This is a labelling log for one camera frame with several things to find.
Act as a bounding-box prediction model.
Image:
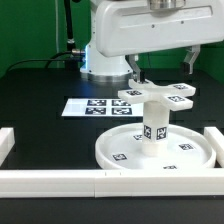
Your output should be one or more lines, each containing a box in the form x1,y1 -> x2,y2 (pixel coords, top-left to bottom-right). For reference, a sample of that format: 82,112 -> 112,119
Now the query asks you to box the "white right fence bar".
204,127 -> 224,168

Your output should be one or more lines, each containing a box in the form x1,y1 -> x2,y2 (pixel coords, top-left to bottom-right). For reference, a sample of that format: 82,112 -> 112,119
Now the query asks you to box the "black cable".
6,48 -> 88,76

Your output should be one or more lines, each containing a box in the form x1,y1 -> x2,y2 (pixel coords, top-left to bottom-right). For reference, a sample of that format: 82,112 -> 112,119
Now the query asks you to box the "white marker sheet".
62,98 -> 143,117

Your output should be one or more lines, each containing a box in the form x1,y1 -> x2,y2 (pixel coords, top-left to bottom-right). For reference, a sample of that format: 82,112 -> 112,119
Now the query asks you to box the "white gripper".
96,0 -> 224,83

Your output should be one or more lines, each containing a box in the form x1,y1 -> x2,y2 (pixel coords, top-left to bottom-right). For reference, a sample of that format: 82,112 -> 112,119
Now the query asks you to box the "white round table top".
95,123 -> 216,171

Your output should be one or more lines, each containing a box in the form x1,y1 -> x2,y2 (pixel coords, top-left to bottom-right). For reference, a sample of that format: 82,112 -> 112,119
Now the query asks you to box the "black vertical pole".
63,0 -> 78,71

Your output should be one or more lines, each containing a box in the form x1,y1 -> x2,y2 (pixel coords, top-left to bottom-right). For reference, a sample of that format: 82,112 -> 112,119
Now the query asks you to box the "white left fence bar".
0,127 -> 15,166

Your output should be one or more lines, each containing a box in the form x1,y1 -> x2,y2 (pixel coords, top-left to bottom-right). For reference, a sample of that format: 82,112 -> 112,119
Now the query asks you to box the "white fence bar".
0,127 -> 15,166
0,168 -> 224,198
204,127 -> 224,168

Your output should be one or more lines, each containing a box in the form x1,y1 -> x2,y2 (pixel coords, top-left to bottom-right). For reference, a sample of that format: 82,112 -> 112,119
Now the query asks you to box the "white cross-shaped table base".
118,79 -> 196,111

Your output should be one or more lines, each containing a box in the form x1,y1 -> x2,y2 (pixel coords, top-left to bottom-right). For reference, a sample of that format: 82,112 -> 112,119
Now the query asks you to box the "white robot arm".
81,0 -> 224,82

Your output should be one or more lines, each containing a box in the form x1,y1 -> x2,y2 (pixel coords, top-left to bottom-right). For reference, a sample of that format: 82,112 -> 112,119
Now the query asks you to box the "white front fence bar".
0,168 -> 224,198

